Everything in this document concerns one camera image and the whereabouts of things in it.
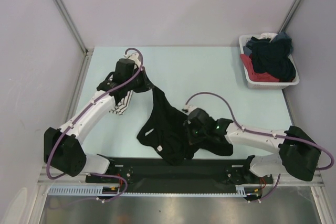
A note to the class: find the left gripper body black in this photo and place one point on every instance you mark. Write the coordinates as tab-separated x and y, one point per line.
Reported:
138	84

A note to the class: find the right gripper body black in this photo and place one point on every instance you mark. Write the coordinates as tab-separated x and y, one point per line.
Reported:
195	135

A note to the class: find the black white striped tank top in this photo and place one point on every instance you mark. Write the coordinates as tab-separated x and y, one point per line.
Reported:
122	106

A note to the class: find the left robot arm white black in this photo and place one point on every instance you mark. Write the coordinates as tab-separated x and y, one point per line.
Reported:
63	145

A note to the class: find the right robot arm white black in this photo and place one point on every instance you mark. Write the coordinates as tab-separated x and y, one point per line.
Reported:
291	152

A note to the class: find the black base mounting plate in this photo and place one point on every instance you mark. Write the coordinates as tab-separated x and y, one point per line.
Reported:
191	176

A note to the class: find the dark clothes pile in basket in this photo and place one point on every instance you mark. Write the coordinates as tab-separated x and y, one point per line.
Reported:
266	57

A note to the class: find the white plastic laundry basket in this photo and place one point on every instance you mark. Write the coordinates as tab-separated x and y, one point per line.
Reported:
270	83

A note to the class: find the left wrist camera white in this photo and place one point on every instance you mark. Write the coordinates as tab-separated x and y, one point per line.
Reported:
134	57

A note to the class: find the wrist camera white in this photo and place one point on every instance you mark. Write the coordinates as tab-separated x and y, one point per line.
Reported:
134	57
187	109

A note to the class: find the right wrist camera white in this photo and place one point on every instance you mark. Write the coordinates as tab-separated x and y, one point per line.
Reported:
187	109

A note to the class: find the white slotted cable duct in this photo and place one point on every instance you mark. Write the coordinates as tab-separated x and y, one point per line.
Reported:
110	191

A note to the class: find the left aluminium corner post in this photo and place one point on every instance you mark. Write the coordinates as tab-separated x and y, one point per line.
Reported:
60	5

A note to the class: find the aluminium corner post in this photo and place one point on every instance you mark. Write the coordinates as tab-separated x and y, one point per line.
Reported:
296	1
60	5

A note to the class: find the aluminium front rail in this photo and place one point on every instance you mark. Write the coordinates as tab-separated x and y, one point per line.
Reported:
285	180

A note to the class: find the right aluminium corner post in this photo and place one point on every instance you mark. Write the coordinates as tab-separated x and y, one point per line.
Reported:
296	1

